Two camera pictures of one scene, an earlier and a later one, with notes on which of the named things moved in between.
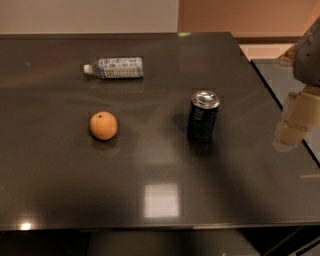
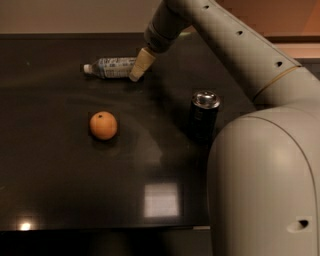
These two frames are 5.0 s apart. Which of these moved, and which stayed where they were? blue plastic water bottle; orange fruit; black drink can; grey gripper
Moved: grey gripper
Stayed: orange fruit; blue plastic water bottle; black drink can
